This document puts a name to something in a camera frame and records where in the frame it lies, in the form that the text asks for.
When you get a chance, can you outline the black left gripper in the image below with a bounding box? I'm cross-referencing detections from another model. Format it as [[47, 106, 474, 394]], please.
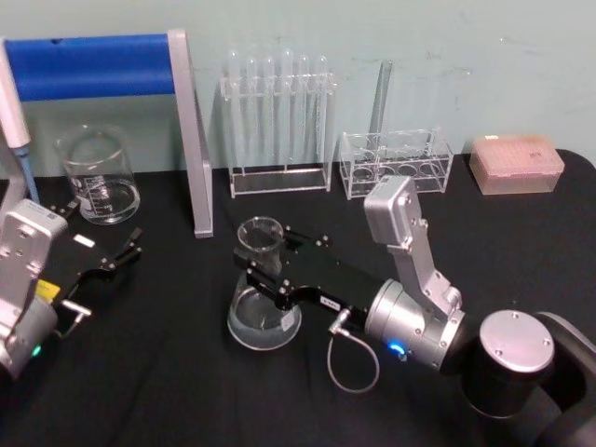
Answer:
[[37, 199, 144, 309]]

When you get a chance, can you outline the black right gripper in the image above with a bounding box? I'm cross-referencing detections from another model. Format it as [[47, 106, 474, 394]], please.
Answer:
[[232, 225, 391, 334]]

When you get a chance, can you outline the glass conical flask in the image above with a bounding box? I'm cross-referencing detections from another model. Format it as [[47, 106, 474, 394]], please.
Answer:
[[226, 215, 304, 351]]

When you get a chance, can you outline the glass beaker with markings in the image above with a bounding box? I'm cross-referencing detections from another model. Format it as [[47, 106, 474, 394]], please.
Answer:
[[54, 124, 142, 227]]

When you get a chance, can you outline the clear acrylic pipette rack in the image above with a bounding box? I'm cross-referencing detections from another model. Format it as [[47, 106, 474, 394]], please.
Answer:
[[220, 72, 340, 200]]

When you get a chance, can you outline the clear acrylic test tube rack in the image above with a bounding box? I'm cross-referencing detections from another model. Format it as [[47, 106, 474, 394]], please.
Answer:
[[338, 126, 455, 201]]

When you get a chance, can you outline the grey pipettor with blue tip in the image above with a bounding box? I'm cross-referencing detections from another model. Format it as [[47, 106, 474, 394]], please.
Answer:
[[0, 38, 42, 207]]

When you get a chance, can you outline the black table cloth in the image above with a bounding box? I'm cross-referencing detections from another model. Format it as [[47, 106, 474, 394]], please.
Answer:
[[0, 148, 596, 447]]

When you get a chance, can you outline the grey stand with blue bars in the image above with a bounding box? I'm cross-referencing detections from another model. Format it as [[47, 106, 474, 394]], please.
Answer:
[[0, 29, 216, 239]]

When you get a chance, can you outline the glass test tube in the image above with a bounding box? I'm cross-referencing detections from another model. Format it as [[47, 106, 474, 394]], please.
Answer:
[[369, 60, 395, 141]]

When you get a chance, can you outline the pink pipette tip box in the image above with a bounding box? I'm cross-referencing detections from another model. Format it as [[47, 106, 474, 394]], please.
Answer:
[[468, 133, 566, 196]]

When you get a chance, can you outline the thin left gripper cable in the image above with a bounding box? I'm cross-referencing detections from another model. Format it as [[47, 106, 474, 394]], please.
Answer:
[[54, 299, 93, 337]]

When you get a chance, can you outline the thin gripper cable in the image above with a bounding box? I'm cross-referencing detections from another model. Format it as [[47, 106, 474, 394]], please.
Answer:
[[54, 299, 93, 337], [325, 310, 381, 395]]

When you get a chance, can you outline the thin right gripper cable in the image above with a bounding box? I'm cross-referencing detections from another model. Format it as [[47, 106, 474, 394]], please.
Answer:
[[325, 310, 381, 395]]

